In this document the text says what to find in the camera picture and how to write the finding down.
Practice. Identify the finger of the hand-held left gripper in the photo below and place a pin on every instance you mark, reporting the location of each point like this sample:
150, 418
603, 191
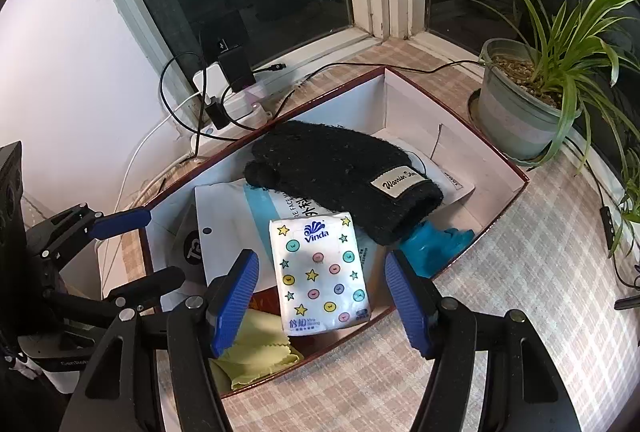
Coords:
120, 222
150, 282

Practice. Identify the blue collapsible cup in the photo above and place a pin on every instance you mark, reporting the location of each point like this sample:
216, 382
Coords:
430, 247

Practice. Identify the black tripod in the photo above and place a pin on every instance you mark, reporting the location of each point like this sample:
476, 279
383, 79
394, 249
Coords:
629, 301

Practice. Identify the small black plug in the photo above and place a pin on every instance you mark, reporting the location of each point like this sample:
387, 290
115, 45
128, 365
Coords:
216, 112

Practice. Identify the face mask packet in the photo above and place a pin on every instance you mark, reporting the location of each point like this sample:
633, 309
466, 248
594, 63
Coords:
225, 207

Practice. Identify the potted spider plant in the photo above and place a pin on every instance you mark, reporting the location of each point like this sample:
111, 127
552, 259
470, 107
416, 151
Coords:
510, 112

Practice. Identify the small spider plant offshoot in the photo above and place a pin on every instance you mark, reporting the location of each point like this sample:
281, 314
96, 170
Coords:
631, 197

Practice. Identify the black charger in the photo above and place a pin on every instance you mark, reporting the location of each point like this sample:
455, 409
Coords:
235, 67

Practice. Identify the brown cardboard box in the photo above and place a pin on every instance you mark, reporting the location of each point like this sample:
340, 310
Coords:
400, 97

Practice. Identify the checkered tablecloth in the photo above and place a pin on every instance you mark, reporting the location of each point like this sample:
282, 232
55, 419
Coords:
525, 287

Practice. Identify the grey packet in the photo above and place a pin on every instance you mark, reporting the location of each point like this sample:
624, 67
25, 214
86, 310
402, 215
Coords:
187, 252

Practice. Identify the white power adapter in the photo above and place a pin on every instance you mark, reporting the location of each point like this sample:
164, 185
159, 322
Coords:
207, 80

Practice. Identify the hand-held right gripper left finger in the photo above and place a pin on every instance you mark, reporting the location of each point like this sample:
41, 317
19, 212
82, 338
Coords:
232, 307

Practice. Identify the yellow-green cloth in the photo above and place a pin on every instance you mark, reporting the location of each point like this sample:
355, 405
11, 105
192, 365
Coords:
260, 337

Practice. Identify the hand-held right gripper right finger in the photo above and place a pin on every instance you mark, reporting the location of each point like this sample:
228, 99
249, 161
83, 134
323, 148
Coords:
407, 307

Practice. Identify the star print tissue pack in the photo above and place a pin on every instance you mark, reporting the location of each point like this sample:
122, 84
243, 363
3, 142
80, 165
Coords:
320, 272

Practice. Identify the black knitted glove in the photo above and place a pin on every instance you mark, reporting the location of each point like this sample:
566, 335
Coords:
325, 167

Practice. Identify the white power strip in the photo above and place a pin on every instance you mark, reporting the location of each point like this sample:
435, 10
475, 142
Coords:
240, 110

